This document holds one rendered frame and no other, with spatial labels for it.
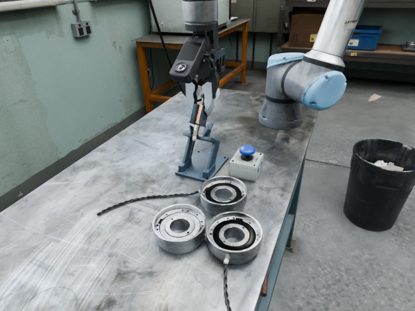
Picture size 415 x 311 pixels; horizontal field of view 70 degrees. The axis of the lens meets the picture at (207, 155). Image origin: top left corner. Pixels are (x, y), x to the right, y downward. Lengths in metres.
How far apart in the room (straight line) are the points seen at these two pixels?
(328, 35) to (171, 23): 2.14
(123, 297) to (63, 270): 0.13
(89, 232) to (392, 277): 1.43
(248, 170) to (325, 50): 0.38
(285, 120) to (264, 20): 3.40
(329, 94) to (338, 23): 0.18
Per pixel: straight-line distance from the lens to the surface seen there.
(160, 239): 0.58
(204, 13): 0.67
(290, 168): 0.83
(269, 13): 4.33
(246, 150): 0.75
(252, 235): 0.59
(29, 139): 2.29
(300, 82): 0.90
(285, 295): 1.53
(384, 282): 1.72
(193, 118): 0.73
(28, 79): 2.24
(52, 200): 0.81
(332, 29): 0.90
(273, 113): 1.02
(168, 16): 2.92
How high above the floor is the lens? 1.25
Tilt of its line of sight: 31 degrees down
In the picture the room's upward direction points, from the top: 2 degrees counter-clockwise
